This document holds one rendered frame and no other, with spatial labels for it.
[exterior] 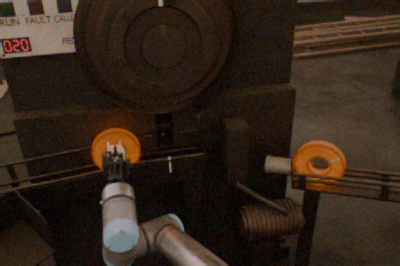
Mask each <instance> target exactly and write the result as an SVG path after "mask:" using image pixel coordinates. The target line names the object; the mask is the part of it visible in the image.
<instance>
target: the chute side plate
mask: <svg viewBox="0 0 400 266"><path fill-rule="evenodd" d="M169 162H170V163H171V172H170V166H169ZM198 170H200V178H204V157H203V156H199V157H195V158H189V159H179V160H175V161H165V162H157V163H148V164H147V167H146V165H145V164H143V165H138V166H134V167H131V170H130V171H129V172H130V175H129V176H128V178H127V179H124V180H126V181H127V182H129V184H130V185H131V186H132V187H133V189H136V188H139V187H147V186H150V185H159V184H163V183H168V182H177V181H181V180H183V173H188V172H193V171H198ZM147 171H148V173H147ZM108 182H109V181H108V179H105V175H104V174H103V173H101V174H96V175H93V176H89V177H84V178H80V179H73V180H70V181H63V182H61V183H54V184H52V185H45V186H42V187H34V188H32V189H25V190H22V191H17V192H18V193H19V194H20V195H21V196H23V197H24V198H25V199H26V201H28V202H29V203H30V205H32V206H33V208H35V210H41V209H44V208H50V207H53V206H59V205H61V204H69V203H72V202H78V201H81V200H87V199H90V198H92V197H99V196H101V195H102V193H103V191H104V188H105V185H106V184H108Z"/></svg>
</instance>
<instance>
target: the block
mask: <svg viewBox="0 0 400 266"><path fill-rule="evenodd" d="M249 131H250V128H249V127H248V125H247V123H246V121H245V120H244V119H243V117H242V116H241V115H236V116H229V117H224V118H221V175H222V177H223V179H224V180H225V182H226V185H227V186H228V187H234V180H235V177H236V176H237V175H238V176H240V184H242V185H245V184H246V183H247V164H248V147H249Z"/></svg>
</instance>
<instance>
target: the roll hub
mask: <svg viewBox="0 0 400 266"><path fill-rule="evenodd" d="M123 12H127V13H128V14H129V16H130V17H131V18H130V20H129V21H128V22H122V19H121V16H122V13H123ZM204 26H210V27H211V28H212V32H211V34H210V35H205V34H204V32H203V31H202V29H203V28H204ZM215 46H216V39H215V34H214V27H213V25H212V21H211V20H210V19H209V16H208V15H207V13H206V12H205V11H204V9H203V8H202V7H201V6H200V5H199V4H198V3H196V1H194V0H177V1H176V2H175V4H169V3H168V2H167V0H162V6H159V2H158V0H128V1H127V2H125V4H123V6H122V7H121V8H120V9H119V11H118V12H117V13H116V15H115V17H114V18H113V22H112V25H111V30H110V35H109V50H110V54H111V59H112V64H113V66H114V67H115V70H117V72H118V73H119V74H120V76H121V77H122V79H123V80H124V81H125V82H127V83H128V84H129V85H131V86H132V87H134V88H135V89H137V90H138V91H140V92H143V93H145V94H150V95H153V96H170V95H173V94H177V93H180V92H182V91H185V90H186V89H189V88H190V87H193V86H194V85H195V84H196V83H197V82H198V81H199V80H200V79H201V78H202V77H203V76H204V75H205V73H206V72H207V70H208V69H209V67H210V65H211V64H212V60H213V57H214V51H215ZM119 60H123V61H124V63H126V64H125V66H124V69H118V68H117V66H115V64H116V63H117V61H119ZM195 70H201V71H202V73H203V75H202V77H201V78H196V77H195V75H194V73H195ZM154 87H160V88H161V89H162V92H161V94H158V95H156V94H155V93H154V91H153V89H154Z"/></svg>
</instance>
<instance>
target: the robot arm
mask: <svg viewBox="0 0 400 266"><path fill-rule="evenodd" d="M115 146H116V149H117V152H114V150H115ZM102 168H103V174H104V175H105V179H108V181H109V182H108V184H106V185H105V188H104V191H103V193H102V199H103V201H101V202H100V204H102V205H103V257H104V261H105V263H106V264H107V266H130V264H131V263H133V261H134V260H135V259H136V258H139V257H141V256H142V255H147V254H150V253H152V252H155V251H158V252H160V253H161V254H163V255H164V256H165V257H166V258H168V259H169V260H170V261H171V262H172V263H173V264H174V265H175V266H229V265H228V264H227V263H225V262H224V261H222V260H221V259H219V257H217V256H216V255H214V254H213V253H212V252H210V251H209V250H207V249H206V248H205V247H204V246H202V245H200V243H197V241H196V240H195V239H194V238H192V237H191V236H189V235H188V234H186V232H185V231H184V229H183V224H182V223H181V220H179V218H178V217H177V216H176V215H174V214H169V215H162V217H159V218H157V219H154V220H150V221H146V222H144V223H142V224H138V221H137V215H136V201H135V194H134V189H133V187H132V186H131V185H130V184H129V182H127V181H126V180H124V179H127V178H128V176H129V175H130V172H129V171H130V170H131V161H130V158H129V156H127V154H126V149H124V148H123V146H121V141H120V140H119V144H118V145H117V144H116V145H111V146H110V144H109V142H107V151H105V154H103V152H102Z"/></svg>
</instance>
